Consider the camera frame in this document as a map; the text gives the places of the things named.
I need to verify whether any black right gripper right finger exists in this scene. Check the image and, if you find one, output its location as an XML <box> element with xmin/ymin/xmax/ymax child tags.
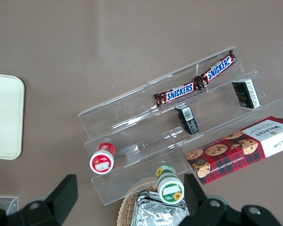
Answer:
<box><xmin>178</xmin><ymin>173</ymin><xmax>282</xmax><ymax>226</ymax></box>

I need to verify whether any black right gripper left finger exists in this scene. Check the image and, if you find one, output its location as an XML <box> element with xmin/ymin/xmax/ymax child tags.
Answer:
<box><xmin>0</xmin><ymin>174</ymin><xmax>79</xmax><ymax>226</ymax></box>

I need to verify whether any oval wicker basket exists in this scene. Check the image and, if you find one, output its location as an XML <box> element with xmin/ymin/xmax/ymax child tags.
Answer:
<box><xmin>117</xmin><ymin>184</ymin><xmax>187</xmax><ymax>226</ymax></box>

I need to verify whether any cream plastic tray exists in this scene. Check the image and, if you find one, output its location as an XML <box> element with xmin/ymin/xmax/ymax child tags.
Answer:
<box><xmin>0</xmin><ymin>73</ymin><xmax>25</xmax><ymax>161</ymax></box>

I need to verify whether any clear acrylic bottle rack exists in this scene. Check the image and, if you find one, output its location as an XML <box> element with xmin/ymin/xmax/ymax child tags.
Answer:
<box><xmin>0</xmin><ymin>194</ymin><xmax>20</xmax><ymax>216</ymax></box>

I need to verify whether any green lid jar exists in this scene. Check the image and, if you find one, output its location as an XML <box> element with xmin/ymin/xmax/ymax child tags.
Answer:
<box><xmin>155</xmin><ymin>165</ymin><xmax>185</xmax><ymax>204</ymax></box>

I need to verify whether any foil container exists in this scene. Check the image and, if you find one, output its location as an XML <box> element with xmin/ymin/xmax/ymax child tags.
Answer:
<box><xmin>131</xmin><ymin>190</ymin><xmax>191</xmax><ymax>226</ymax></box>

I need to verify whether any red tartan cookie box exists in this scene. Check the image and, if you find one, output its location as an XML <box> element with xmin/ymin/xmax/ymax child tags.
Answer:
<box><xmin>185</xmin><ymin>115</ymin><xmax>283</xmax><ymax>186</ymax></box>

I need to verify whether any red lid jar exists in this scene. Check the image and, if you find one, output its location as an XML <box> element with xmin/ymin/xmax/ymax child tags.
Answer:
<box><xmin>89</xmin><ymin>142</ymin><xmax>117</xmax><ymax>175</ymax></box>

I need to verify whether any small black box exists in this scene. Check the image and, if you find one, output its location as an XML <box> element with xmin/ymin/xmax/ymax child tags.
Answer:
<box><xmin>232</xmin><ymin>78</ymin><xmax>262</xmax><ymax>110</ymax></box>
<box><xmin>174</xmin><ymin>104</ymin><xmax>200</xmax><ymax>136</ymax></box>

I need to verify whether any clear acrylic stepped shelf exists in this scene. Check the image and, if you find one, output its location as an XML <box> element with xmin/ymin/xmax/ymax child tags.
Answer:
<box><xmin>77</xmin><ymin>45</ymin><xmax>283</xmax><ymax>207</ymax></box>

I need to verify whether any Snickers bar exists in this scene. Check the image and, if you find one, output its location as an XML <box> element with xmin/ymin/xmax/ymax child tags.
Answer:
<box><xmin>153</xmin><ymin>82</ymin><xmax>196</xmax><ymax>108</ymax></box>
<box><xmin>193</xmin><ymin>49</ymin><xmax>238</xmax><ymax>89</ymax></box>

